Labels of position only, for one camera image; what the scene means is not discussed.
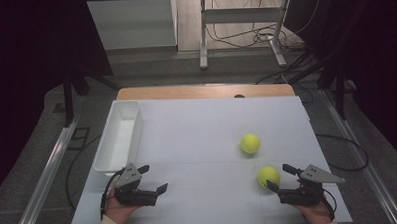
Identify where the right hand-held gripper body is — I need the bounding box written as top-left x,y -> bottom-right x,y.
276,163 -> 347,209

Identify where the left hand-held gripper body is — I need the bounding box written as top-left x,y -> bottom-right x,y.
111,161 -> 159,209

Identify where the yellow tennis ball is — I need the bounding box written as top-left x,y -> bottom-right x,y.
256,165 -> 282,190
239,132 -> 262,156

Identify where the white plastic bin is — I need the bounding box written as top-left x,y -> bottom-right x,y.
90,99 -> 146,179

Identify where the person's left hand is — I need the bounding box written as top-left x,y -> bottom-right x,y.
103,188 -> 143,224

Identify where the person's right hand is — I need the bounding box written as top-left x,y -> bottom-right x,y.
293,195 -> 335,224

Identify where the white board mat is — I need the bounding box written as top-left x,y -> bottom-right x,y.
65,92 -> 353,224

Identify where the black metal stand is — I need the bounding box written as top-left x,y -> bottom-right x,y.
60,69 -> 122,129
286,50 -> 355,123

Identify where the black curtain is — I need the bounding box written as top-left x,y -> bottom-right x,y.
284,0 -> 397,177
0,0 -> 117,200

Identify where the white panel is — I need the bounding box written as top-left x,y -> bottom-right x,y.
87,0 -> 179,52

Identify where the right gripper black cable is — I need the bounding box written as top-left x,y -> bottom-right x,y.
322,187 -> 338,221

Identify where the aluminium floor rail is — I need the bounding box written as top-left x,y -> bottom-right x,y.
320,86 -> 397,224
7,112 -> 87,224

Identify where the black looped floor cable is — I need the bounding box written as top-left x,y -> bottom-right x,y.
315,131 -> 371,174

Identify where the black curved floor cable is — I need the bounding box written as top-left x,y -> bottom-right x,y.
63,134 -> 105,211

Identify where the black floor bracket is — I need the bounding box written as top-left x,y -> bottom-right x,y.
67,127 -> 91,152

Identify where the tangle of floor cables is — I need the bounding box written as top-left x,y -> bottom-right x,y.
205,21 -> 305,55

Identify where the white metal desk frame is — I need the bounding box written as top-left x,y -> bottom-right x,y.
197,0 -> 294,72

